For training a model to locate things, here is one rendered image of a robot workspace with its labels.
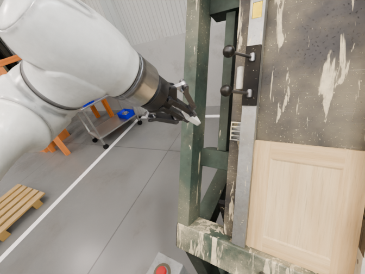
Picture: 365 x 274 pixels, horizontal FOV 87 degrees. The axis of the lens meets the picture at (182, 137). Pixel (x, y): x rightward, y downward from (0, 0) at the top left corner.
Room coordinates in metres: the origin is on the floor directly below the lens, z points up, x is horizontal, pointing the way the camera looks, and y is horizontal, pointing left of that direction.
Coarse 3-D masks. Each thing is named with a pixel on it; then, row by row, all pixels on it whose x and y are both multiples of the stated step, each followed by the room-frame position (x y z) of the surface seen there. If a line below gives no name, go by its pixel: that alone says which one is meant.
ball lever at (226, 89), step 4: (224, 88) 0.55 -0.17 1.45; (228, 88) 0.55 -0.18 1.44; (224, 92) 0.55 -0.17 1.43; (228, 92) 0.54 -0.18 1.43; (232, 92) 0.56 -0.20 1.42; (236, 92) 0.57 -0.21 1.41; (240, 92) 0.57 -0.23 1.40; (244, 92) 0.58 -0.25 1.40; (248, 92) 0.58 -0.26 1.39; (252, 92) 0.58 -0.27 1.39; (224, 96) 0.55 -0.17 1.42; (248, 96) 0.58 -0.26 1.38; (252, 96) 0.57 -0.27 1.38
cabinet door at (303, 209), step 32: (256, 160) 0.48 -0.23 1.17; (288, 160) 0.43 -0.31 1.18; (320, 160) 0.38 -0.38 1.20; (352, 160) 0.34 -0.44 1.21; (256, 192) 0.43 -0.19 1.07; (288, 192) 0.37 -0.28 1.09; (320, 192) 0.33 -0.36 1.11; (352, 192) 0.29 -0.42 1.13; (256, 224) 0.37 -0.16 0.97; (288, 224) 0.32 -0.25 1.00; (320, 224) 0.28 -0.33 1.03; (352, 224) 0.24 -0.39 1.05; (288, 256) 0.26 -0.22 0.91; (320, 256) 0.23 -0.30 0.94; (352, 256) 0.19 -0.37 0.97
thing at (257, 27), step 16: (256, 0) 0.73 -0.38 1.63; (256, 32) 0.68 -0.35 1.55; (256, 112) 0.56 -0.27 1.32; (256, 128) 0.55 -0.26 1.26; (240, 144) 0.53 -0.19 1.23; (240, 160) 0.50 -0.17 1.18; (240, 176) 0.47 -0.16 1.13; (240, 192) 0.44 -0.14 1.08; (240, 208) 0.42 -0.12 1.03; (240, 224) 0.39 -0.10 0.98; (240, 240) 0.36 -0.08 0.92
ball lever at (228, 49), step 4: (224, 48) 0.61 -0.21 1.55; (228, 48) 0.60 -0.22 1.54; (232, 48) 0.60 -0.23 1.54; (224, 52) 0.60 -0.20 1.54; (228, 52) 0.60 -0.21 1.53; (232, 52) 0.60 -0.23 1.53; (236, 52) 0.62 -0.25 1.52; (224, 56) 0.61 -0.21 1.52; (228, 56) 0.60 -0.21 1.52; (244, 56) 0.62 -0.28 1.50; (248, 56) 0.63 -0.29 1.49; (252, 56) 0.63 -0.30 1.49; (252, 60) 0.63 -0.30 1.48
